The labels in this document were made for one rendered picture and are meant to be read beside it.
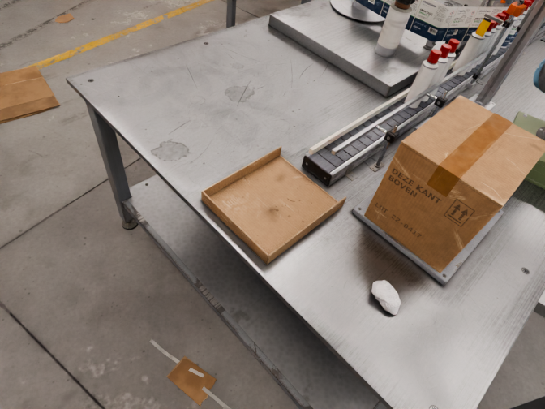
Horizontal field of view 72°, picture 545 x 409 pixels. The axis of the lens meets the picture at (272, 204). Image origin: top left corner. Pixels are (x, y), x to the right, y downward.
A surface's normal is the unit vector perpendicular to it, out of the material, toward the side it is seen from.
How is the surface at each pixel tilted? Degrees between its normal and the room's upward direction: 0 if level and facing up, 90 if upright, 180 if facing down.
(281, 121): 0
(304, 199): 0
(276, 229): 0
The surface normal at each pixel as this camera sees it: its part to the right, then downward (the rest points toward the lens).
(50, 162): 0.12, -0.63
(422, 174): -0.70, 0.49
